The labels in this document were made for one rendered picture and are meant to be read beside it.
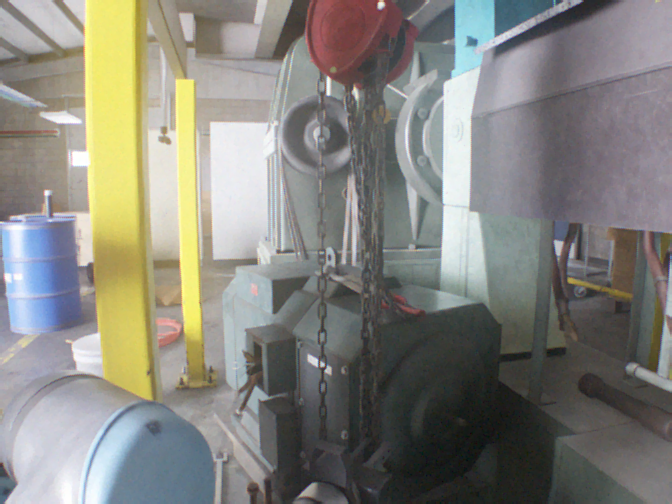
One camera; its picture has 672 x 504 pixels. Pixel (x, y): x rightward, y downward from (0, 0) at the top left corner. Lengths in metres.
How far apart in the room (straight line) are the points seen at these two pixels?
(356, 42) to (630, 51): 0.51
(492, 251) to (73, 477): 1.28
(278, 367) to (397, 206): 1.03
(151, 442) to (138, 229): 0.63
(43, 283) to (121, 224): 3.22
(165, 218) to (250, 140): 1.65
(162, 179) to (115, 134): 6.05
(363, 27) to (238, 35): 2.11
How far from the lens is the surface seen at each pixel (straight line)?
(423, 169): 1.69
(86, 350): 2.39
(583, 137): 1.04
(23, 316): 4.24
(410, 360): 0.98
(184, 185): 2.62
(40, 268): 4.11
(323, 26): 0.80
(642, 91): 0.95
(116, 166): 0.94
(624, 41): 1.02
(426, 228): 1.97
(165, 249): 7.03
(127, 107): 0.94
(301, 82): 1.85
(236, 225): 6.84
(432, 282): 1.97
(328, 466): 0.69
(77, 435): 0.38
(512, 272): 1.48
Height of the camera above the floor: 1.10
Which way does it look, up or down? 8 degrees down
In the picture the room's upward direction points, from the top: straight up
